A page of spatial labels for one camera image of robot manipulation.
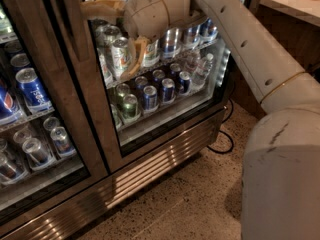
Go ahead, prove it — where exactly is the wooden counter cabinet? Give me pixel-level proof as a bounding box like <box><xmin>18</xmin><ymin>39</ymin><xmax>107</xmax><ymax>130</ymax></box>
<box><xmin>229</xmin><ymin>0</ymin><xmax>320</xmax><ymax>118</ymax></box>

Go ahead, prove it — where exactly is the black power cable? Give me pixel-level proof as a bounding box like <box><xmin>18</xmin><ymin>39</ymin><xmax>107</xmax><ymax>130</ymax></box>
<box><xmin>206</xmin><ymin>98</ymin><xmax>235</xmax><ymax>155</ymax></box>

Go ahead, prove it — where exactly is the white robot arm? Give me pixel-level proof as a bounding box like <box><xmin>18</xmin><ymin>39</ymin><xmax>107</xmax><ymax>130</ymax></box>
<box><xmin>80</xmin><ymin>0</ymin><xmax>320</xmax><ymax>240</ymax></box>

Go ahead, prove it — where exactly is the clear water bottle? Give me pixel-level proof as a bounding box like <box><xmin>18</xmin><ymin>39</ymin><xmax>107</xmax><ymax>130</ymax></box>
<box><xmin>192</xmin><ymin>53</ymin><xmax>214</xmax><ymax>86</ymax></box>

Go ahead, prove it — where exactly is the blue can bottom shelf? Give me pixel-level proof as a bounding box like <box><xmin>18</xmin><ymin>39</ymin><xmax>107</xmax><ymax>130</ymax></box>
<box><xmin>143</xmin><ymin>85</ymin><xmax>157</xmax><ymax>110</ymax></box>

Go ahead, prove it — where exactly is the front blue silver can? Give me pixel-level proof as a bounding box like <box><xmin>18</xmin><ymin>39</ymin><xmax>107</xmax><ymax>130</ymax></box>
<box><xmin>160</xmin><ymin>28</ymin><xmax>180</xmax><ymax>53</ymax></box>

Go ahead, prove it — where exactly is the blue pepsi can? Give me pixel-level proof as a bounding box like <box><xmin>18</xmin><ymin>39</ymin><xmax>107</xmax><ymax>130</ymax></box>
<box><xmin>0</xmin><ymin>81</ymin><xmax>19</xmax><ymax>119</ymax></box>
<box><xmin>15</xmin><ymin>68</ymin><xmax>50</xmax><ymax>106</ymax></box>

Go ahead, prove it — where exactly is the front white 7up can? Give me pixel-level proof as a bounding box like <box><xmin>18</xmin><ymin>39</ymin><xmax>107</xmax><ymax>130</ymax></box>
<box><xmin>111</xmin><ymin>37</ymin><xmax>131</xmax><ymax>72</ymax></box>

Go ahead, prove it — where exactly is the white 7up can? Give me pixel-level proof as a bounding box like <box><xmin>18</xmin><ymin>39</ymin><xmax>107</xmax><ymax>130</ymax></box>
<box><xmin>143</xmin><ymin>41</ymin><xmax>158</xmax><ymax>63</ymax></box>
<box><xmin>111</xmin><ymin>37</ymin><xmax>131</xmax><ymax>72</ymax></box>

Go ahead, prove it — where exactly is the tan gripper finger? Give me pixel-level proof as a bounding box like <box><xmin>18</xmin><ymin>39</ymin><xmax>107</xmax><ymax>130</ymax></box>
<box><xmin>80</xmin><ymin>0</ymin><xmax>125</xmax><ymax>23</ymax></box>
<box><xmin>120</xmin><ymin>36</ymin><xmax>149</xmax><ymax>81</ymax></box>

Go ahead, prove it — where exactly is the glass fridge door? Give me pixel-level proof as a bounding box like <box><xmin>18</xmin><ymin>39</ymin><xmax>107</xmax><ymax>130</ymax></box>
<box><xmin>50</xmin><ymin>0</ymin><xmax>235</xmax><ymax>172</ymax></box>
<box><xmin>0</xmin><ymin>0</ymin><xmax>109</xmax><ymax>233</ymax></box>

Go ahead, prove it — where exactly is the front blue pepsi can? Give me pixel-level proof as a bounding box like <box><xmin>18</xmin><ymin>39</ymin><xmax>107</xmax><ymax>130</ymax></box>
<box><xmin>0</xmin><ymin>81</ymin><xmax>19</xmax><ymax>119</ymax></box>

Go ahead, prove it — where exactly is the green soda can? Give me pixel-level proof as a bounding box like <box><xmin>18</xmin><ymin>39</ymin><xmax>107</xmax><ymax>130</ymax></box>
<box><xmin>122</xmin><ymin>94</ymin><xmax>138</xmax><ymax>118</ymax></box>

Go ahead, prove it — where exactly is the silver can lower left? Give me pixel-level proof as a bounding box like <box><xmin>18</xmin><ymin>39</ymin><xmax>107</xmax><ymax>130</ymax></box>
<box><xmin>22</xmin><ymin>138</ymin><xmax>49</xmax><ymax>165</ymax></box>

